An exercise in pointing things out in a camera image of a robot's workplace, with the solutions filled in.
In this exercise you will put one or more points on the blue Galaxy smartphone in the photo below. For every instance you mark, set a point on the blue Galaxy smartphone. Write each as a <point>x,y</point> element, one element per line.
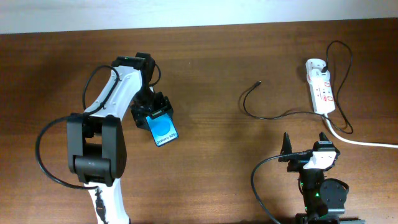
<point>162,129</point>

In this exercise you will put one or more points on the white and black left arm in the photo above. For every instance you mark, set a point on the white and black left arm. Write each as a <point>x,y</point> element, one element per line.
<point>97,151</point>

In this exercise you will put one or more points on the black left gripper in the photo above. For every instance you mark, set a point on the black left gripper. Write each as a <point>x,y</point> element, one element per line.
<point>163,105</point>

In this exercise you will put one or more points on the white USB charger plug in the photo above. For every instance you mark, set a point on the white USB charger plug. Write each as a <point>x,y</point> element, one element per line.
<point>316,75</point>

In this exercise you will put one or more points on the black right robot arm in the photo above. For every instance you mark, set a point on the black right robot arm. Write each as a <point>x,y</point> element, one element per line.
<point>323,198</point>

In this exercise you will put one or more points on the white power strip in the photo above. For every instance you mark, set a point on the white power strip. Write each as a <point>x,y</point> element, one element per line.
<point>321,92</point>

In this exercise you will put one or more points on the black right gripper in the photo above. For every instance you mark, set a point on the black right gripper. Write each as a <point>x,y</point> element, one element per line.
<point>297,162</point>

